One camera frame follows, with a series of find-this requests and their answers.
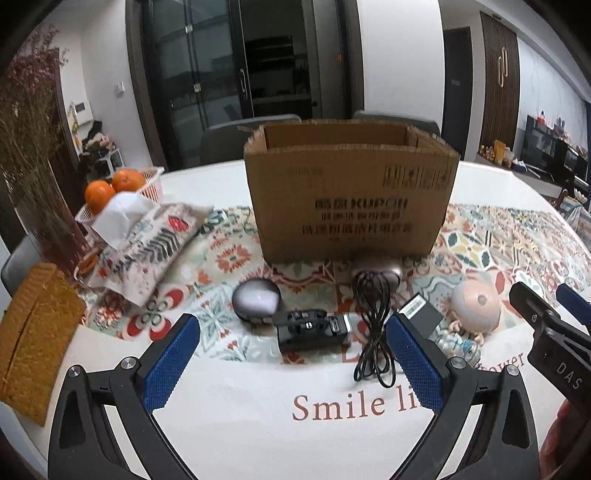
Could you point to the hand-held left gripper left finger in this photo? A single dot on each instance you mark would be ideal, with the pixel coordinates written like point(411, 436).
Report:
point(173, 364)

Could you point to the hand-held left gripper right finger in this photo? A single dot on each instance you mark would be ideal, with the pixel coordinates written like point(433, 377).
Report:
point(415, 364)

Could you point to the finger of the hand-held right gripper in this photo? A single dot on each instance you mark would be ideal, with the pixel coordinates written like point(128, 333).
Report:
point(575, 302)
point(531, 307)

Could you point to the black power adapter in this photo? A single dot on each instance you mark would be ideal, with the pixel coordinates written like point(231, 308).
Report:
point(422, 316)

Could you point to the pink-haired doll figurine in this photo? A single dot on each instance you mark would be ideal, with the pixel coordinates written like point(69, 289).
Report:
point(473, 307)

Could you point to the pinkish metallic oval device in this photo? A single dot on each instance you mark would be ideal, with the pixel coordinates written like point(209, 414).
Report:
point(392, 272)

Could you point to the round silver object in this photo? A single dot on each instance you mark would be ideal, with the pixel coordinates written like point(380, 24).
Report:
point(256, 300)

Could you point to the black electronic device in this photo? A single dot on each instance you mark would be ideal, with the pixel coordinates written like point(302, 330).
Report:
point(309, 332)

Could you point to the brown cardboard box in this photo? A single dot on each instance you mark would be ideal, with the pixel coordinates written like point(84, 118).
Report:
point(323, 184)

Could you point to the person's right hand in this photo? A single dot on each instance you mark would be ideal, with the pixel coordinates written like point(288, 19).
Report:
point(558, 431)

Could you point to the patterned tablecloth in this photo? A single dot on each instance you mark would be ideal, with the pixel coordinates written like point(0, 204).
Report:
point(221, 415)

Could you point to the wooden chair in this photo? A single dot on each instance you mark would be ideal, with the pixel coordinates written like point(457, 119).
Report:
point(575, 203)

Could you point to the floral fabric tissue cover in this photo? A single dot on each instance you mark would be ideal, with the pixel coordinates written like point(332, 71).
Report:
point(152, 244)

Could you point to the yellow woven tissue box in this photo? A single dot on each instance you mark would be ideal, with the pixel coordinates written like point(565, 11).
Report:
point(32, 337)

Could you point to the black TV cabinet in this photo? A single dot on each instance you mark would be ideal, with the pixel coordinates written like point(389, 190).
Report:
point(549, 147)

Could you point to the white tissue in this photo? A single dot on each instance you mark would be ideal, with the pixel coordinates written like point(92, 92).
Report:
point(122, 212)

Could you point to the glass vase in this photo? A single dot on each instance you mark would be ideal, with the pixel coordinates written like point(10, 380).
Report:
point(64, 240)

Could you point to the white plastic basket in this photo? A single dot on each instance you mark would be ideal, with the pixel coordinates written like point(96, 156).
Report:
point(150, 182)

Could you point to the orange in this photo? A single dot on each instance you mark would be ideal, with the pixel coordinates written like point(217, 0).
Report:
point(99, 196)
point(128, 181)

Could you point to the white shelf unit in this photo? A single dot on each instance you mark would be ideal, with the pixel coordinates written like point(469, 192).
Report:
point(113, 161)

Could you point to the dark interior door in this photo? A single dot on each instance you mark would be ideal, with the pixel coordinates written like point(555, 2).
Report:
point(461, 92)

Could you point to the grey dining chair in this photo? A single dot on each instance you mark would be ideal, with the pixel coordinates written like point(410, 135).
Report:
point(392, 115)
point(231, 143)

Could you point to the slatted wooden panel door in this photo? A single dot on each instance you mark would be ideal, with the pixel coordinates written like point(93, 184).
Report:
point(498, 78)

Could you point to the dried flower bouquet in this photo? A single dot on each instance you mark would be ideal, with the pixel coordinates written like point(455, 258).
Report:
point(27, 152)

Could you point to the dark glass sliding door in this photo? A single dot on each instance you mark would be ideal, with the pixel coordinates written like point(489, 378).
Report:
point(194, 83)

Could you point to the wall intercom panel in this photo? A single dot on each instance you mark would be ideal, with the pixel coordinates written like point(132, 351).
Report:
point(79, 113)

